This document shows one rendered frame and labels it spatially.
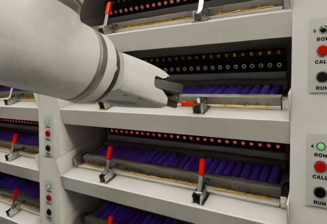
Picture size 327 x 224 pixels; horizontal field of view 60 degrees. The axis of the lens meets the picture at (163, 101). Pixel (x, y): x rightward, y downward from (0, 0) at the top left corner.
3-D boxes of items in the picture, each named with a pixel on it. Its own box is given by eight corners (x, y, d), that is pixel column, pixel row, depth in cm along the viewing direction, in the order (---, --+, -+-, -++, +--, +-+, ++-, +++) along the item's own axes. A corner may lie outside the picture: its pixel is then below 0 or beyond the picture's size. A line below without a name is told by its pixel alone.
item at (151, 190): (289, 249, 51) (287, 183, 47) (63, 189, 83) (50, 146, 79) (300, 184, 68) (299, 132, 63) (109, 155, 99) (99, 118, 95)
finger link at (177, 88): (124, 82, 35) (126, 90, 41) (185, 89, 36) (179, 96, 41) (125, 72, 35) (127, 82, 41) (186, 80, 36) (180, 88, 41)
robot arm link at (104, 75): (38, 99, 32) (60, 104, 35) (95, 100, 28) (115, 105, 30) (50, 30, 34) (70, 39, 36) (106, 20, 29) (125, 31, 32)
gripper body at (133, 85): (52, 99, 34) (113, 113, 44) (116, 100, 29) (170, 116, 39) (62, 40, 36) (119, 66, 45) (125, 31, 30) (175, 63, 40)
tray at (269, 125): (291, 144, 51) (289, 93, 48) (63, 123, 82) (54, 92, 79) (302, 104, 67) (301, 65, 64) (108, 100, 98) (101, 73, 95)
